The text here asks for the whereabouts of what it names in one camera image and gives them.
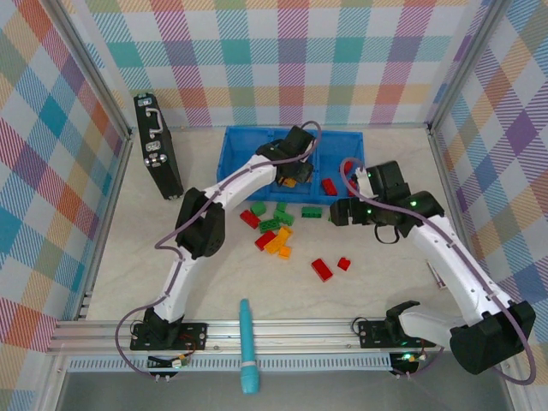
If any small printed card box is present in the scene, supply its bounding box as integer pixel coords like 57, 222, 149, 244
426, 259, 447, 291

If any black briefcase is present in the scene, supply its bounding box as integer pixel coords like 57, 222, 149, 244
133, 92, 185, 201

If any teal cylindrical tool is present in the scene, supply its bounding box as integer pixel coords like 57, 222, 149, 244
238, 298, 261, 396

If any small connector board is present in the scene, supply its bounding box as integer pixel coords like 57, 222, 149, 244
147, 353, 192, 383
390, 351, 429, 380

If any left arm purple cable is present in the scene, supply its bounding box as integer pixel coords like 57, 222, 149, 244
116, 120, 323, 380

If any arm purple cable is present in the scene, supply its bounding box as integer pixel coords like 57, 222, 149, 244
340, 157, 537, 384
116, 120, 323, 380

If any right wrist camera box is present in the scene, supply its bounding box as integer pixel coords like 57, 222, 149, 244
353, 168, 372, 194

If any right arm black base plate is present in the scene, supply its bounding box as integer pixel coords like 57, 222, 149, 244
357, 320, 438, 348

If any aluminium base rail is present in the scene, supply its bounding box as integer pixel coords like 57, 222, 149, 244
45, 319, 520, 355

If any aluminium frame post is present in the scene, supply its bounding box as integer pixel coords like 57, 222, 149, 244
426, 0, 510, 134
50, 0, 134, 138

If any slotted grey cable duct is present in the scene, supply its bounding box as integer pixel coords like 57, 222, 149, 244
67, 357, 394, 373

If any aluminium side rail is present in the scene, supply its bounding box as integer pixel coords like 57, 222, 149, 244
75, 128, 134, 321

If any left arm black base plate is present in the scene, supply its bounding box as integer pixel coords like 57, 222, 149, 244
129, 321, 209, 353

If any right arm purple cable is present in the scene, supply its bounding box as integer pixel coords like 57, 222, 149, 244
340, 157, 537, 384

